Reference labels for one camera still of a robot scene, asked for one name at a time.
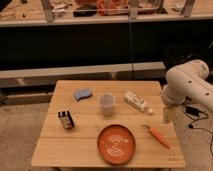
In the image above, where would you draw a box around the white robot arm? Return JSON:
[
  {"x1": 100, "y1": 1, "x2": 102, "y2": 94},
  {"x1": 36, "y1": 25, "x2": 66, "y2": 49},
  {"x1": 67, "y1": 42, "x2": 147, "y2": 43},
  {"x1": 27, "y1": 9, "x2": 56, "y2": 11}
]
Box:
[{"x1": 161, "y1": 59, "x2": 213, "y2": 123}]

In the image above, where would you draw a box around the black upright eraser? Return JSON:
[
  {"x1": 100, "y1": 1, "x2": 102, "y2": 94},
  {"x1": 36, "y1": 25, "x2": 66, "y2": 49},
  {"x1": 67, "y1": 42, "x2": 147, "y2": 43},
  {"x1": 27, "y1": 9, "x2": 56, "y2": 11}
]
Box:
[{"x1": 58, "y1": 111, "x2": 74, "y2": 129}]

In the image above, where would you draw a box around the orange carrot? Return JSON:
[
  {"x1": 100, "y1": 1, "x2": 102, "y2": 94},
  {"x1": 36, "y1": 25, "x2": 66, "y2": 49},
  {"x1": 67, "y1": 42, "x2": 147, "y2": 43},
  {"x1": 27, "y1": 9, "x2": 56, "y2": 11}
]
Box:
[{"x1": 144, "y1": 125, "x2": 171, "y2": 149}]

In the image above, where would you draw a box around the white plastic bottle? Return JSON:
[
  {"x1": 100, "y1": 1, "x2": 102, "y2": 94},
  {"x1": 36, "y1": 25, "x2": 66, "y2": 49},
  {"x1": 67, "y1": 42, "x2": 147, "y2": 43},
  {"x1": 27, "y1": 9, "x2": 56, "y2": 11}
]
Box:
[{"x1": 124, "y1": 91, "x2": 153, "y2": 115}]

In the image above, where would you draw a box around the wooden bench shelf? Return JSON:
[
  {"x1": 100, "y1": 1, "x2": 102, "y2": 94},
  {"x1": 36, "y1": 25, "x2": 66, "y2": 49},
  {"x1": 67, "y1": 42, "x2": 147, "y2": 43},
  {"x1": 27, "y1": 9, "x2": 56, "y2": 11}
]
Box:
[{"x1": 0, "y1": 62, "x2": 166, "y2": 88}]

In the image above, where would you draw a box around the orange plate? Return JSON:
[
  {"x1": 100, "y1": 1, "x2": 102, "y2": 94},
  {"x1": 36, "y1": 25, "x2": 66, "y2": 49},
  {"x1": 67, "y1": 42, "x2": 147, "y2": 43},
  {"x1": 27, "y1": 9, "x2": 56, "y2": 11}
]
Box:
[{"x1": 97, "y1": 124, "x2": 136, "y2": 165}]

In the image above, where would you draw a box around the translucent plastic cup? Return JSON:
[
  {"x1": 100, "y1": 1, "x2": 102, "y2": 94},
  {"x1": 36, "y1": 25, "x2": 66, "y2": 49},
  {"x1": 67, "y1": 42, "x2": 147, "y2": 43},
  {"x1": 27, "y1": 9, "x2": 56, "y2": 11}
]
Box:
[{"x1": 98, "y1": 93, "x2": 116, "y2": 115}]

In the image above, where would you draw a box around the blue sponge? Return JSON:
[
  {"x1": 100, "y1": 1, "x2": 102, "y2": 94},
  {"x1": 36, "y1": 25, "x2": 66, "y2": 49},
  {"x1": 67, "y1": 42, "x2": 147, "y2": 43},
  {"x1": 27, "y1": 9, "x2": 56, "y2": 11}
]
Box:
[{"x1": 73, "y1": 88, "x2": 92, "y2": 101}]

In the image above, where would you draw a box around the orange object on shelf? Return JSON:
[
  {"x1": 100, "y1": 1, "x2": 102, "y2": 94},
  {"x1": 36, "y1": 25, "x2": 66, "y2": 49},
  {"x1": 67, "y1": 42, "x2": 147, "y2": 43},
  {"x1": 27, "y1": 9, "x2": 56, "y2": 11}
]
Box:
[{"x1": 96, "y1": 0, "x2": 129, "y2": 16}]

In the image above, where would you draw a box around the black cable on floor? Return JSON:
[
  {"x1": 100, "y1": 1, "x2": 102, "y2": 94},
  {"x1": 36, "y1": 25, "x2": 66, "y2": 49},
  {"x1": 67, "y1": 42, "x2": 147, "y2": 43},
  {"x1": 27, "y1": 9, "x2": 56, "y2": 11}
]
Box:
[{"x1": 181, "y1": 99, "x2": 213, "y2": 158}]

